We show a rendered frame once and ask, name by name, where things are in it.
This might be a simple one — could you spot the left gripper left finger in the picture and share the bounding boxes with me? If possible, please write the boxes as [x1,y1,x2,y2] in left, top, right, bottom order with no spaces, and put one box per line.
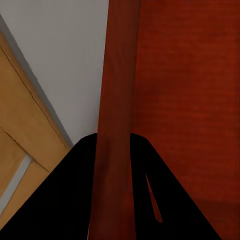
[0,133,98,240]

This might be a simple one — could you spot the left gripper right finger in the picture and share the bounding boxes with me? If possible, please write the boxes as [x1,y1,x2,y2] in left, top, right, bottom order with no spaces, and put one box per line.
[130,133,222,240]

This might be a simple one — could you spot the storage box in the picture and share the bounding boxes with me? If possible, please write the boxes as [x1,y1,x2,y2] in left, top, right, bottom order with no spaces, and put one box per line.
[87,0,240,240]

